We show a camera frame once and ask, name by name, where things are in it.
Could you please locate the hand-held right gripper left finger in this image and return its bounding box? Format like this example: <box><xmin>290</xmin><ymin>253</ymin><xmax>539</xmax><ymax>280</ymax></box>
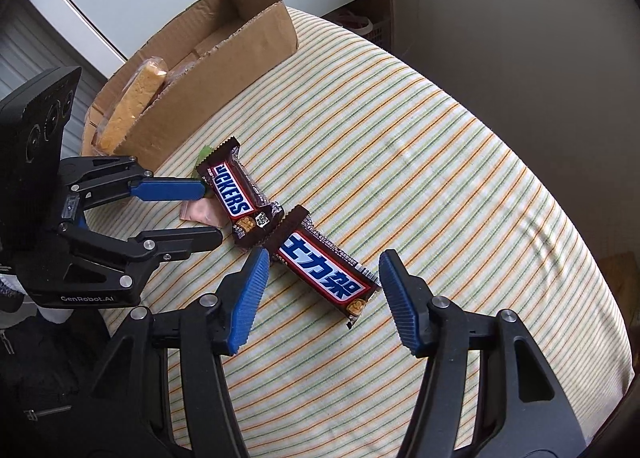
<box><xmin>89</xmin><ymin>248</ymin><xmax>272</xmax><ymax>458</ymax></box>

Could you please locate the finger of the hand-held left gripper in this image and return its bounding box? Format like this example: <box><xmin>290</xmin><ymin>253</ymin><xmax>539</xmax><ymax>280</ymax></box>
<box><xmin>59</xmin><ymin>154</ymin><xmax>207</xmax><ymax>210</ymax></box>
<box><xmin>57</xmin><ymin>225</ymin><xmax>223</xmax><ymax>289</ymax></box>

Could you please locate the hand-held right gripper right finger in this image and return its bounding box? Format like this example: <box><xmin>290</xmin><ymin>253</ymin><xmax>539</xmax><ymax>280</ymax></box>
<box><xmin>378</xmin><ymin>248</ymin><xmax>586</xmax><ymax>458</ymax></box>

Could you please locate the light green snack packet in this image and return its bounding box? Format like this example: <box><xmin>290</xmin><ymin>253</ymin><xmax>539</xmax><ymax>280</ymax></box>
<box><xmin>192</xmin><ymin>144</ymin><xmax>215</xmax><ymax>178</ymax></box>

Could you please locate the small brown chocolate bar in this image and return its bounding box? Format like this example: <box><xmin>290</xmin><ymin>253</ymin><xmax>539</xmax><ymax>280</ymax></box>
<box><xmin>195</xmin><ymin>137</ymin><xmax>285</xmax><ymax>253</ymax></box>

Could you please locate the large brown chocolate bar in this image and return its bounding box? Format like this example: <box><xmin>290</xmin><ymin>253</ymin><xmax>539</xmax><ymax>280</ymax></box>
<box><xmin>267</xmin><ymin>204</ymin><xmax>383</xmax><ymax>330</ymax></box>

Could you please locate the sliced bread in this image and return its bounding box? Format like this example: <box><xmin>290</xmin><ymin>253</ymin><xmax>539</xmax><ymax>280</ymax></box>
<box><xmin>95</xmin><ymin>55</ymin><xmax>170</xmax><ymax>156</ymax></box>

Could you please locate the brown cardboard box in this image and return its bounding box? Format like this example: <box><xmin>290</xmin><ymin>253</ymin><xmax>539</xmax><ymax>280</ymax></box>
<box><xmin>80</xmin><ymin>0</ymin><xmax>299</xmax><ymax>174</ymax></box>

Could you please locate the pink braised egg packet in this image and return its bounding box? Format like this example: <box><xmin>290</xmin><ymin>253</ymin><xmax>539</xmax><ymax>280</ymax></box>
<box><xmin>181</xmin><ymin>199</ymin><xmax>228</xmax><ymax>228</ymax></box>

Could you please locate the striped tablecloth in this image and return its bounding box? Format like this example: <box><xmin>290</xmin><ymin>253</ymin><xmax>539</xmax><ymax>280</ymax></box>
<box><xmin>82</xmin><ymin>7</ymin><xmax>636</xmax><ymax>458</ymax></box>

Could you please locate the white plush cloth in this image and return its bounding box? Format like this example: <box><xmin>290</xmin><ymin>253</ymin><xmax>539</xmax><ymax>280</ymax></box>
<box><xmin>0</xmin><ymin>273</ymin><xmax>68</xmax><ymax>325</ymax></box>

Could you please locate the brown slatted crate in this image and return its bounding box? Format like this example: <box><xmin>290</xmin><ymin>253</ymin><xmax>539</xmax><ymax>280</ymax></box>
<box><xmin>332</xmin><ymin>0</ymin><xmax>396</xmax><ymax>51</ymax></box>

